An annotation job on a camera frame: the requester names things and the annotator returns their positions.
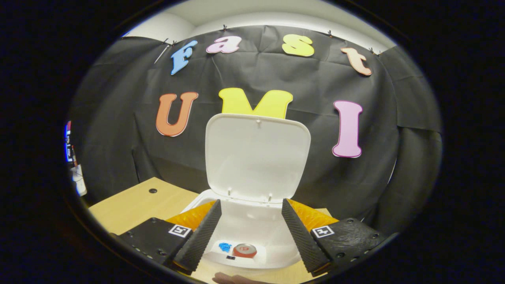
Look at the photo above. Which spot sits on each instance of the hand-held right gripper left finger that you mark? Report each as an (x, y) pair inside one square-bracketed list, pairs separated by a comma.
[(201, 234)]

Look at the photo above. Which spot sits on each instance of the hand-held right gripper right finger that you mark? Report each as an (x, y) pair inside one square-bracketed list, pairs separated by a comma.
[(300, 232)]

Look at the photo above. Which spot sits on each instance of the blue paper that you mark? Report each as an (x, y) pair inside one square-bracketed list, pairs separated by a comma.
[(225, 247)]

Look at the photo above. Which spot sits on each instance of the red pop can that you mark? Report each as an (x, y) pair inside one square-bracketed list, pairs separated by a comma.
[(245, 250)]

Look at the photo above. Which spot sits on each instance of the white desktop garbage bin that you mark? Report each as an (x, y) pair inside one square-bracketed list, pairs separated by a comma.
[(256, 157)]

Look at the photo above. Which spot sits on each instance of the wooden desktop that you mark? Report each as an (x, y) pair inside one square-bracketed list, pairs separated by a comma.
[(134, 205)]

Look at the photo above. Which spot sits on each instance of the black backdrop cloth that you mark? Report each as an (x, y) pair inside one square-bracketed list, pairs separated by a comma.
[(355, 177)]

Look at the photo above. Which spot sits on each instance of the white side table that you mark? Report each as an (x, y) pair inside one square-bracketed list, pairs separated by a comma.
[(79, 181)]

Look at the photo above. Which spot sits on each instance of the computer monitor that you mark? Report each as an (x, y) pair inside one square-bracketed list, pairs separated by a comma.
[(68, 142)]

